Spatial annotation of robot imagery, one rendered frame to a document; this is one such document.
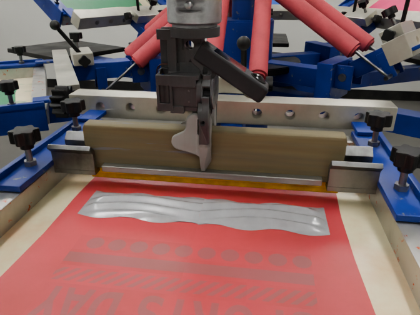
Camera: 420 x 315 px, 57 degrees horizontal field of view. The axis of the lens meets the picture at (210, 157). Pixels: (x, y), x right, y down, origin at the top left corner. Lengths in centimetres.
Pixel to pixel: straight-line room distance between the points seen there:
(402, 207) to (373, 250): 7
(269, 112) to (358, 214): 31
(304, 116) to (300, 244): 36
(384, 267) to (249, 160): 24
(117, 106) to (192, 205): 37
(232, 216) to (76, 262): 22
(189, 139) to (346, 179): 24
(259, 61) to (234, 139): 48
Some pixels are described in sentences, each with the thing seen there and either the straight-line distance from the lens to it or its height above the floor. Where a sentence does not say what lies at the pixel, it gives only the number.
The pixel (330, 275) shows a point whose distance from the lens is 49.
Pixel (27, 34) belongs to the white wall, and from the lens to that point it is 559.
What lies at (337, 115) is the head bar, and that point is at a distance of 82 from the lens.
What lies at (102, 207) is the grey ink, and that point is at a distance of 60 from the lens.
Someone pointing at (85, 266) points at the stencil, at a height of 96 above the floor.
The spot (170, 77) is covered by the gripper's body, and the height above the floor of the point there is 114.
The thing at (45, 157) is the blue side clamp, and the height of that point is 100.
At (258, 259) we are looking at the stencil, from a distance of 49.
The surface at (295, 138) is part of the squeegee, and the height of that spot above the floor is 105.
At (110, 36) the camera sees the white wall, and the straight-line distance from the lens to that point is 509.
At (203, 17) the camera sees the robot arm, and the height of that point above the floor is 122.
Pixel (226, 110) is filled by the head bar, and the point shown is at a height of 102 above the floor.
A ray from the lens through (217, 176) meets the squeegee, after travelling 60.
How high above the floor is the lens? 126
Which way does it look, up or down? 24 degrees down
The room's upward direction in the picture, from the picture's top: straight up
